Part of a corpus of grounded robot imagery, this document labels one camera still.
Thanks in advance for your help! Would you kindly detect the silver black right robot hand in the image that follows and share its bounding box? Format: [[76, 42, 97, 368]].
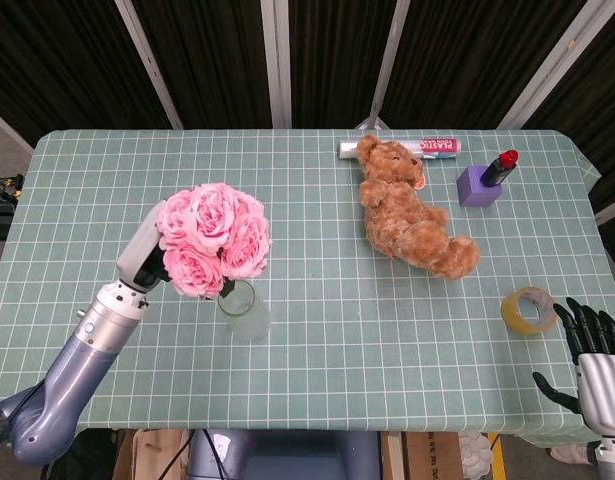
[[532, 297, 615, 444]]

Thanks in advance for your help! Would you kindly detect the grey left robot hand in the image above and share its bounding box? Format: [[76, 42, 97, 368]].
[[115, 199, 171, 296]]

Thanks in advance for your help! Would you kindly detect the pink rose bouquet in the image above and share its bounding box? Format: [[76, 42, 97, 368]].
[[154, 182, 272, 302]]

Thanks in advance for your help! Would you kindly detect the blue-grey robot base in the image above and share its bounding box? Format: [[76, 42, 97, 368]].
[[186, 428, 383, 480]]

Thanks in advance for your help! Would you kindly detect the transparent textured glass vase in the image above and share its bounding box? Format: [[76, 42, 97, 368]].
[[216, 279, 273, 342]]

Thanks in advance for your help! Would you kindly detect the green checked tablecloth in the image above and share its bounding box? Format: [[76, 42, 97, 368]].
[[0, 128, 615, 449]]

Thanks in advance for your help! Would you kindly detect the yellow adhesive tape roll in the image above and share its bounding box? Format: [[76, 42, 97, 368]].
[[500, 286, 563, 334]]

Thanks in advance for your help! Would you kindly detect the brown cardboard box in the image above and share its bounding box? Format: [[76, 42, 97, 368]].
[[404, 432, 463, 480], [111, 428, 191, 480]]

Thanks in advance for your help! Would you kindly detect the black pleated curtain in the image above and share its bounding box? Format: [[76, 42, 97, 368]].
[[0, 0, 615, 176]]

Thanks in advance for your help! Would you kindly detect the light wooden plank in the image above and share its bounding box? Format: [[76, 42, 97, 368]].
[[380, 432, 406, 480]]

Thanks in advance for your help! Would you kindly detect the purple foam block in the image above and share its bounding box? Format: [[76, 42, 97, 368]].
[[456, 164, 503, 209]]

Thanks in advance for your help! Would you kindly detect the red lipstick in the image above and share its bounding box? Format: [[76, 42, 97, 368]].
[[479, 148, 521, 187]]

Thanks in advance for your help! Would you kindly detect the brown plush teddy bear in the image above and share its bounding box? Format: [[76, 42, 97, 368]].
[[355, 134, 482, 282]]

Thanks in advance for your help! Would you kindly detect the black cable bundle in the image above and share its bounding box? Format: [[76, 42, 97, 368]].
[[0, 172, 26, 204]]

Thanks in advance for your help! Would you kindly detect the white frame post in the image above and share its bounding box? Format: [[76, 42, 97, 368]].
[[260, 0, 292, 130], [355, 0, 414, 132], [498, 0, 604, 131], [114, 0, 184, 130]]

